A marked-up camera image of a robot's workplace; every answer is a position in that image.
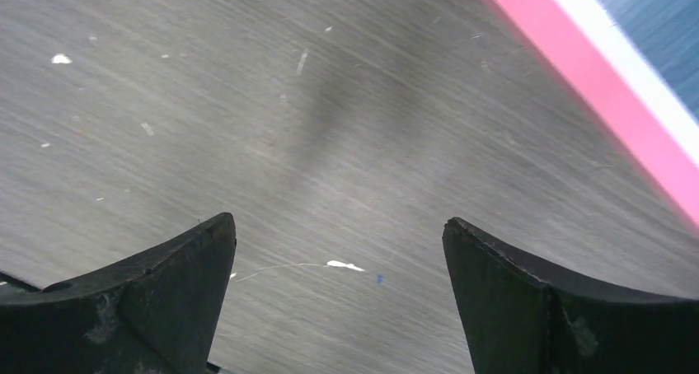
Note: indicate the pink photo frame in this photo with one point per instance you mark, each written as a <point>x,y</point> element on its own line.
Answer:
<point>585,48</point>

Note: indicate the landscape photo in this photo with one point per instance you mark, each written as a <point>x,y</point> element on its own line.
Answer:
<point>666,33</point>

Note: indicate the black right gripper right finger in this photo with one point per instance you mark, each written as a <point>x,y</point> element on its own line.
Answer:
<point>525,314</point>

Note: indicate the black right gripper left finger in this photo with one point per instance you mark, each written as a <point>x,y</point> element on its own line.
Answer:
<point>153,312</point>

